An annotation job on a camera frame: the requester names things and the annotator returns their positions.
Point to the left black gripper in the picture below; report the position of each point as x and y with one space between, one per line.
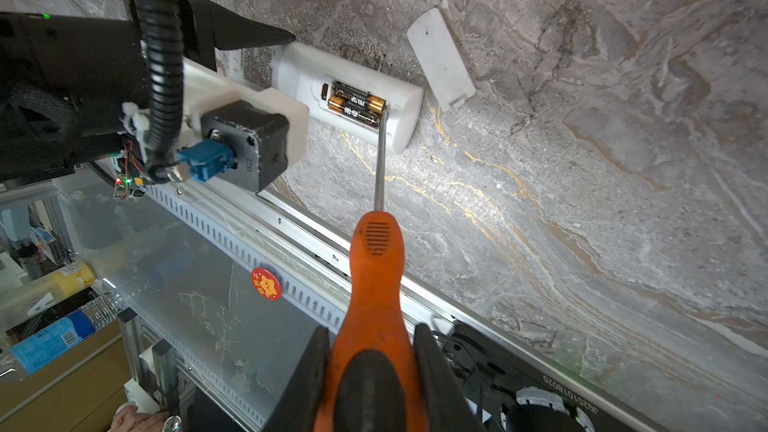
75 90

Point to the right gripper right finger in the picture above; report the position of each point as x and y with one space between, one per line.
447 408

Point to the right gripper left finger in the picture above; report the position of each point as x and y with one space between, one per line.
297 408

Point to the white remote control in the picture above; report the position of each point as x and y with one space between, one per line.
306 74

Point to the blue label plastic bottle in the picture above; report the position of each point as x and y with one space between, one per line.
40 349

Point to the red round sticker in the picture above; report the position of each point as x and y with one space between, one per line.
267 284

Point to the black gold battery lower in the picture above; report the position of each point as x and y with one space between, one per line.
351 110

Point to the black gold battery upper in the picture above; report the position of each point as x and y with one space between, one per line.
362 98

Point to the aluminium front rail frame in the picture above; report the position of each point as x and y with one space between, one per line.
191 286

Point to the yellow bottle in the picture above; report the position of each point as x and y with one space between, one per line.
43 293

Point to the black gold battery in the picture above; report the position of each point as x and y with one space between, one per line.
362 98
351 110

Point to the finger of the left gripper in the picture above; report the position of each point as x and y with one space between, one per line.
207 25

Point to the white battery cover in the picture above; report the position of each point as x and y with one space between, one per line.
440 60

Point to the orange handled screwdriver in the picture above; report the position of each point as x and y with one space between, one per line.
373 381

